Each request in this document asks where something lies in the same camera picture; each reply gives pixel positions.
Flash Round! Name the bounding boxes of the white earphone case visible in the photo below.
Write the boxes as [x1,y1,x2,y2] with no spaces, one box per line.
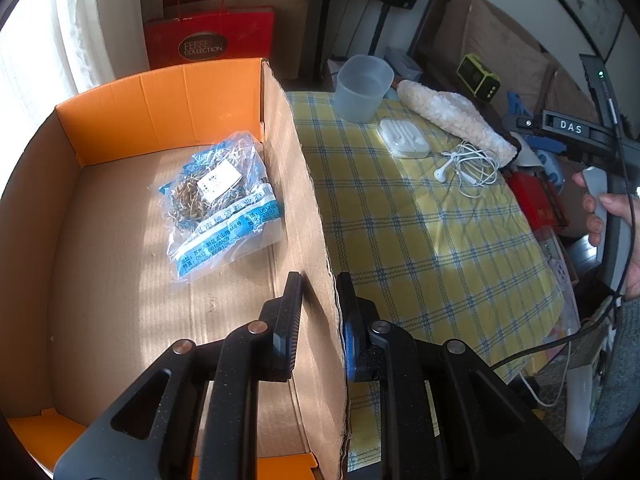
[376,117,432,160]

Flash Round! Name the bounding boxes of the green and yellow device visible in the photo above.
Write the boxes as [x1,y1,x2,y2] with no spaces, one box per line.
[457,53,501,103]

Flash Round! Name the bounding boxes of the black cable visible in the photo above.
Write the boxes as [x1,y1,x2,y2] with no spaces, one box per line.
[490,294,620,372]

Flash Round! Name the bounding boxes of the plain brown cardboard box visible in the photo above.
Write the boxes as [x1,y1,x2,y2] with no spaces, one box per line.
[272,0,324,81]

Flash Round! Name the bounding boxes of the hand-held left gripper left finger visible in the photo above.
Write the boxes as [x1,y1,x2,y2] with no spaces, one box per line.
[52,271,306,480]

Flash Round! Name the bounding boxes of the blue plastic item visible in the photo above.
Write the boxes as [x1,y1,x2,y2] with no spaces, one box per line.
[506,92,568,183]

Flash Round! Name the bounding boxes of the grey clothing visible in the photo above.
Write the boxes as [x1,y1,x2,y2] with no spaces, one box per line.
[580,301,640,462]

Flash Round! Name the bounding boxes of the white wired earphones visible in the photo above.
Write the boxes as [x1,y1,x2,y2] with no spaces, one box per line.
[432,141,501,199]

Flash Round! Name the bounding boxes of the black speaker stand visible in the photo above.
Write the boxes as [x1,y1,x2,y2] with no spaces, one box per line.
[315,0,335,80]
[369,0,392,57]

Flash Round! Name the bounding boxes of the yellow plaid tablecloth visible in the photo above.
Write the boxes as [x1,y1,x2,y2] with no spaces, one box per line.
[284,91,567,475]

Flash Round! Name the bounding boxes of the red flat box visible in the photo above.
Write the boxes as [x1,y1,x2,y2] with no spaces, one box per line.
[507,172,570,229]

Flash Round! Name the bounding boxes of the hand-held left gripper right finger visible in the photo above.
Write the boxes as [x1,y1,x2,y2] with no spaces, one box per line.
[336,272,584,480]

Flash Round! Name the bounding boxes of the translucent plastic cup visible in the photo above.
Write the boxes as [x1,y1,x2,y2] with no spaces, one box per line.
[334,55,395,124]

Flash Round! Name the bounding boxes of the person's right hand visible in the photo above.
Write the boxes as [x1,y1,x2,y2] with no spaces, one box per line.
[572,170,640,302]

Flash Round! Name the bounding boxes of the white curtain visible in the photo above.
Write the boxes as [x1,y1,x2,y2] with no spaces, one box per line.
[0,0,153,161]

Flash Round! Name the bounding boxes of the cardboard box with orange lining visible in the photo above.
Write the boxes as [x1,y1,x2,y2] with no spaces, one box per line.
[0,57,352,480]

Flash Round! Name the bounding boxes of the clear bag of dried herbs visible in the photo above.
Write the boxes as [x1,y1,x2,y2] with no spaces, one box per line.
[150,130,286,297]

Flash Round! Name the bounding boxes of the white power strip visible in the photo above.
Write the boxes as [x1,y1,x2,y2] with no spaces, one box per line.
[547,257,577,287]

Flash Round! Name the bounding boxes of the brown sofa cushion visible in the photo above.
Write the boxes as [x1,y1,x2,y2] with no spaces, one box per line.
[440,0,557,111]

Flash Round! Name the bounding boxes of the grey tissue box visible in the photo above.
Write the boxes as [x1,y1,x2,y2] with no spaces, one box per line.
[384,46,425,82]

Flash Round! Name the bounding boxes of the red paper gift bag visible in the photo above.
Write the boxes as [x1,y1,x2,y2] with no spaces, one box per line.
[144,6,276,72]

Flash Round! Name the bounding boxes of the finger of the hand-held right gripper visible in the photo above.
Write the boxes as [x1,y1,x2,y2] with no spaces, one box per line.
[501,114,546,137]

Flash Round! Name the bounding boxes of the white cable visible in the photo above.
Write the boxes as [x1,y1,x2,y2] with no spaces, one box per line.
[517,327,572,408]

